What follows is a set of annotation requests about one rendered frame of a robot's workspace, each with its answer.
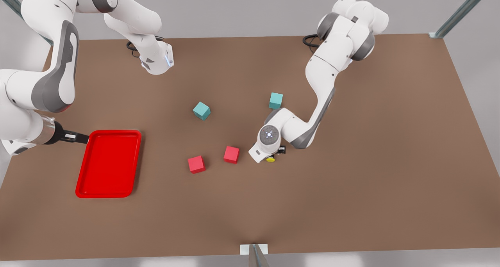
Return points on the small yellow round object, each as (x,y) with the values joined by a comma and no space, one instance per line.
(270,159)

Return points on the red rectangular tray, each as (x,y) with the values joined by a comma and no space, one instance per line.
(109,163)

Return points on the red cube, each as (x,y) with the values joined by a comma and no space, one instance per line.
(231,154)
(196,164)

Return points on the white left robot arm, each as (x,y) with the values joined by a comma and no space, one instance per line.
(326,70)

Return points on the teal cube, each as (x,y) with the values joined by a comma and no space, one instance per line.
(201,111)
(275,100)

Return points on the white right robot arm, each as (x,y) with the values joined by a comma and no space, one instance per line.
(47,83)

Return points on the silver frame post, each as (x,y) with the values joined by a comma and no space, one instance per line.
(461,11)
(11,1)
(256,255)

